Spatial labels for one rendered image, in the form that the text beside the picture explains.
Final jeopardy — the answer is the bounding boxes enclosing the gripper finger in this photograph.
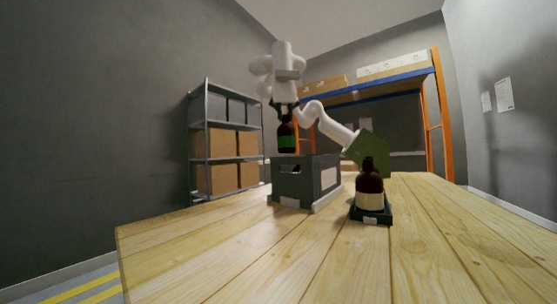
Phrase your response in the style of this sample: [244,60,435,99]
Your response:
[287,101,300,122]
[268,98,283,122]

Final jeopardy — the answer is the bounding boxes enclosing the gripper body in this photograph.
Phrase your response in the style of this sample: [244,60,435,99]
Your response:
[272,79,297,105]

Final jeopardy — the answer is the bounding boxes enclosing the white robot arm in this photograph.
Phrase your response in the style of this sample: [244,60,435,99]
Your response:
[248,40,359,152]

